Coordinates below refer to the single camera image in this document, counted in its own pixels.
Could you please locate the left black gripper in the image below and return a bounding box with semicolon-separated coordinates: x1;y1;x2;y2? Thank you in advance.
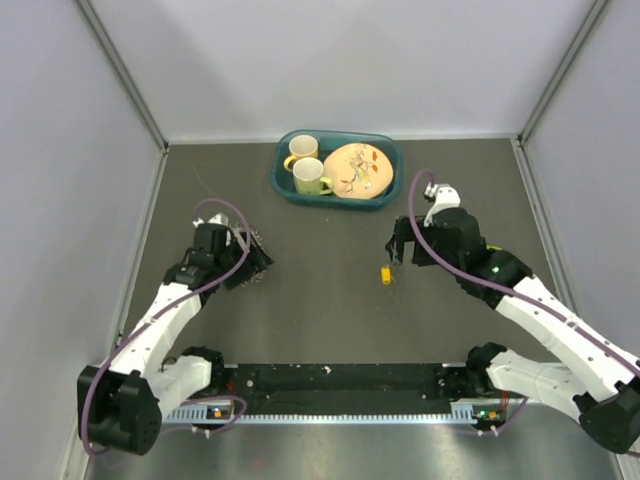
215;228;274;290

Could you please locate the small yellow tag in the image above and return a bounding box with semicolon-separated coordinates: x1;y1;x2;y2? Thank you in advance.
380;265;393;285

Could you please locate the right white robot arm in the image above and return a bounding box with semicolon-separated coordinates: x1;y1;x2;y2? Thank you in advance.
385;207;639;454

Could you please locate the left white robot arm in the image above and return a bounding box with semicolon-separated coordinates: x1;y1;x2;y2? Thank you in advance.
76;214;273;455

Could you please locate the teal plastic tub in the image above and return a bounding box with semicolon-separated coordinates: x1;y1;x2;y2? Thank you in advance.
270;129;404;211

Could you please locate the floral peach plate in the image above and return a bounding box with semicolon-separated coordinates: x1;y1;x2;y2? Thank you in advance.
323;143;395;200

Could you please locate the front yellow-green mug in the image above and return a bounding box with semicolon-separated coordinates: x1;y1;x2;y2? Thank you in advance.
292;157;333;196

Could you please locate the rear yellow mug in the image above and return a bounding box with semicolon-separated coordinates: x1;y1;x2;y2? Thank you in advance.
283;134;319;172

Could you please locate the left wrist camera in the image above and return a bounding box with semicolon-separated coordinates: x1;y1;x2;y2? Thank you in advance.
192;213;229;228

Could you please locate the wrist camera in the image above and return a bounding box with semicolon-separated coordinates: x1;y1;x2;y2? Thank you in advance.
192;213;229;228
423;182;461;227

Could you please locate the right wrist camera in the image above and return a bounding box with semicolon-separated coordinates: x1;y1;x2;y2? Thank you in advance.
423;182;461;227

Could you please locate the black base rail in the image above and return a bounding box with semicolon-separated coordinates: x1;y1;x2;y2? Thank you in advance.
165;363;520;431

